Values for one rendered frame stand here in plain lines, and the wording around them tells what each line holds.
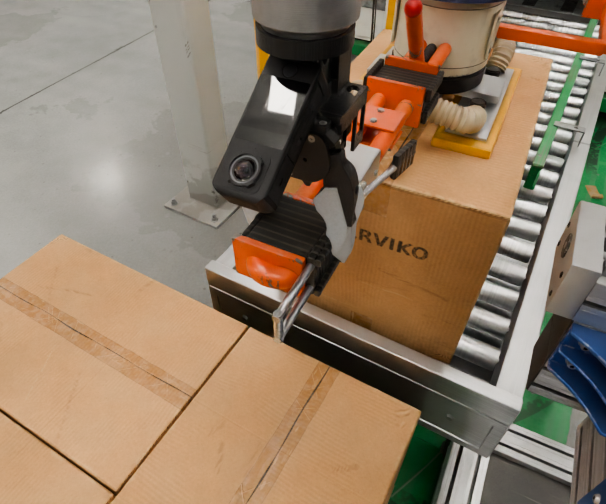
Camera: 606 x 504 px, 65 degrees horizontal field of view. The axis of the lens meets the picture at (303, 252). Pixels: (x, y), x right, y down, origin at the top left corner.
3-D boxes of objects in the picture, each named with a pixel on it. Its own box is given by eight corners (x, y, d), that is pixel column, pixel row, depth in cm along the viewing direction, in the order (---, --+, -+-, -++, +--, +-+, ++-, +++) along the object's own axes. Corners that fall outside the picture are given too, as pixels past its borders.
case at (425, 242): (367, 161, 147) (383, 27, 119) (500, 198, 135) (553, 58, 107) (276, 298, 109) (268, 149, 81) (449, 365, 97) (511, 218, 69)
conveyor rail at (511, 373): (597, 48, 243) (614, 9, 229) (608, 50, 241) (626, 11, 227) (468, 434, 102) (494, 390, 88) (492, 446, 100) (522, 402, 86)
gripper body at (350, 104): (365, 146, 44) (380, 8, 36) (327, 199, 39) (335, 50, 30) (291, 127, 47) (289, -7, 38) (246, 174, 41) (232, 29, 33)
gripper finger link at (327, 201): (387, 231, 47) (361, 148, 42) (366, 270, 44) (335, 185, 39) (359, 231, 49) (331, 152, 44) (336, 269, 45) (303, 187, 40)
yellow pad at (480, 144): (471, 68, 103) (478, 44, 100) (519, 77, 100) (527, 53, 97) (429, 146, 82) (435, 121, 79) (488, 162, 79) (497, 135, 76)
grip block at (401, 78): (377, 89, 75) (381, 52, 71) (438, 103, 72) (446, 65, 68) (357, 114, 70) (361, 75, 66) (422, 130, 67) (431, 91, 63)
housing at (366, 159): (329, 166, 61) (331, 135, 58) (379, 180, 59) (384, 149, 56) (305, 197, 57) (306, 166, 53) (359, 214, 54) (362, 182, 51)
